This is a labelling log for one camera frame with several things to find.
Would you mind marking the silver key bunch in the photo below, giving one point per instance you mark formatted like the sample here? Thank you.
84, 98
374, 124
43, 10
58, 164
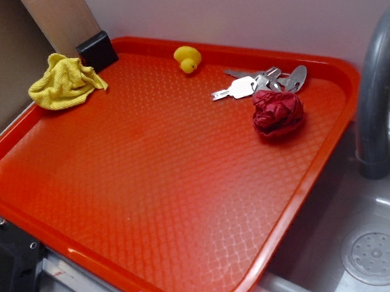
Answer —
265, 80

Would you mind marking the grey sink basin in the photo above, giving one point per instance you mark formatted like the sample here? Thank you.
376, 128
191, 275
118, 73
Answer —
308, 259

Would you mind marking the black bracket block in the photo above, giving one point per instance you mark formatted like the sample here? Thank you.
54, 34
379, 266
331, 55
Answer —
97, 52

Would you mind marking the sink drain strainer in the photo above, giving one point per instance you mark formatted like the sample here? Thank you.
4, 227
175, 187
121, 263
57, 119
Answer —
365, 254

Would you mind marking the yellow cloth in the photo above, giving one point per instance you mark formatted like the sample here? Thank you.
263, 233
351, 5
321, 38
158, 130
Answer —
66, 83

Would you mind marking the white-headed silver key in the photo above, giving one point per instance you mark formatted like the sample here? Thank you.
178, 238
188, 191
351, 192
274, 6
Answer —
239, 88

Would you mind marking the red plastic tray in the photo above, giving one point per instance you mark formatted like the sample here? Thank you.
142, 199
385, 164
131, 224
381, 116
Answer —
154, 187

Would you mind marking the oval silver key tag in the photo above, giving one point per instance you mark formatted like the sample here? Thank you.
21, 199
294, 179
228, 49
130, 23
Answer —
295, 80

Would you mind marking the crumpled red cloth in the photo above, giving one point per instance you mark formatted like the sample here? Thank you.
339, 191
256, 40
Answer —
277, 113

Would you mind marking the yellow rubber duck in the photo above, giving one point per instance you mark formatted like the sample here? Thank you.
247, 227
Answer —
188, 58

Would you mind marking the grey curved faucet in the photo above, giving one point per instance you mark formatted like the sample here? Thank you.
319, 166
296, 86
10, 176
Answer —
372, 121

